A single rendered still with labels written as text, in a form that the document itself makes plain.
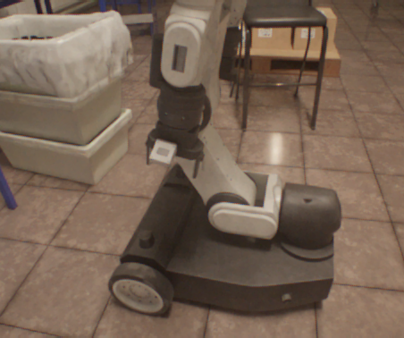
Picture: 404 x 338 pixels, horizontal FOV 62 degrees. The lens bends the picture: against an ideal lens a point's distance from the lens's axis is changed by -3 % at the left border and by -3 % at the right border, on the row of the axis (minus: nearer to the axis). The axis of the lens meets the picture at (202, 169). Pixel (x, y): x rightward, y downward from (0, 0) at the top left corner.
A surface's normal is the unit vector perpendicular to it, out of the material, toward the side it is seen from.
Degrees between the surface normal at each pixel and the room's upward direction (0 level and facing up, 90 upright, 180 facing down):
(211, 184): 90
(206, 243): 0
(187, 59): 90
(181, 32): 90
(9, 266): 0
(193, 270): 0
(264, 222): 90
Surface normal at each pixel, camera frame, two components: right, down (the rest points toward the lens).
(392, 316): -0.04, -0.81
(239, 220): -0.25, 0.58
